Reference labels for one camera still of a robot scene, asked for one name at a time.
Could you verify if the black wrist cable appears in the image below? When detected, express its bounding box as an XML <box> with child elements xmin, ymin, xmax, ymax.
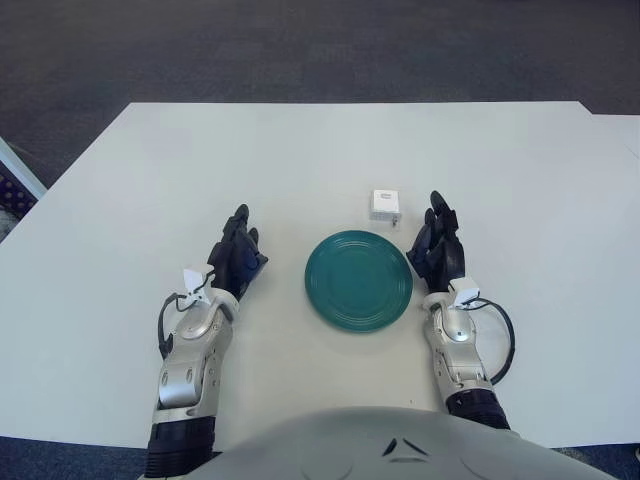
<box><xmin>462</xmin><ymin>297</ymin><xmax>517</xmax><ymax>386</ymax></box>
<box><xmin>157</xmin><ymin>272</ymin><xmax>216</xmax><ymax>359</ymax></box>

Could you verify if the white framed board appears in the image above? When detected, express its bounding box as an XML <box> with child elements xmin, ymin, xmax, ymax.
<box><xmin>0</xmin><ymin>137</ymin><xmax>48</xmax><ymax>201</ymax></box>

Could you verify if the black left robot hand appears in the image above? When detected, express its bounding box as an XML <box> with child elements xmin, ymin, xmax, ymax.
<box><xmin>206</xmin><ymin>203</ymin><xmax>270</xmax><ymax>303</ymax></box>

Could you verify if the teal round plate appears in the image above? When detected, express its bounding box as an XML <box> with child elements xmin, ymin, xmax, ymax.
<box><xmin>304</xmin><ymin>229</ymin><xmax>415</xmax><ymax>335</ymax></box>

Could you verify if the grey robot torso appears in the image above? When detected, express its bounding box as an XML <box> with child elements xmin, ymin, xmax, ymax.
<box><xmin>187</xmin><ymin>405</ymin><xmax>619</xmax><ymax>480</ymax></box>

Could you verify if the white left wrist connector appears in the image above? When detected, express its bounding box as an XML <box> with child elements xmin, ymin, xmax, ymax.
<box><xmin>182</xmin><ymin>268</ymin><xmax>214</xmax><ymax>307</ymax></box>

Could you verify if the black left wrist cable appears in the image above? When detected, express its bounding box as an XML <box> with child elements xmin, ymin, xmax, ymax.
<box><xmin>157</xmin><ymin>272</ymin><xmax>216</xmax><ymax>359</ymax></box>

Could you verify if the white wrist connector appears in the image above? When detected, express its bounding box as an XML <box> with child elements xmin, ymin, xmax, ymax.
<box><xmin>182</xmin><ymin>268</ymin><xmax>214</xmax><ymax>307</ymax></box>
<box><xmin>448</xmin><ymin>279</ymin><xmax>481</xmax><ymax>307</ymax></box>

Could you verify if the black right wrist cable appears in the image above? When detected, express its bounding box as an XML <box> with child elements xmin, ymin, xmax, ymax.
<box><xmin>462</xmin><ymin>297</ymin><xmax>517</xmax><ymax>386</ymax></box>

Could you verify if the purple patterned rug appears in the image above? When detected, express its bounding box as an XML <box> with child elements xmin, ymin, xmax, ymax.
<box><xmin>0</xmin><ymin>164</ymin><xmax>39</xmax><ymax>241</ymax></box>

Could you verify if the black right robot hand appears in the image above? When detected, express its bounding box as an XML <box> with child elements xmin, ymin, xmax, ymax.
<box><xmin>405</xmin><ymin>189</ymin><xmax>467</xmax><ymax>294</ymax></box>

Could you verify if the white cube charger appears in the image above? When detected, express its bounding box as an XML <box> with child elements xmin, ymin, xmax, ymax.
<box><xmin>368</xmin><ymin>188</ymin><xmax>404</xmax><ymax>227</ymax></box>

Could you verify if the white right wrist connector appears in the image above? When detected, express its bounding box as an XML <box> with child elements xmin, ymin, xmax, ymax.
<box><xmin>448</xmin><ymin>279</ymin><xmax>481</xmax><ymax>307</ymax></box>

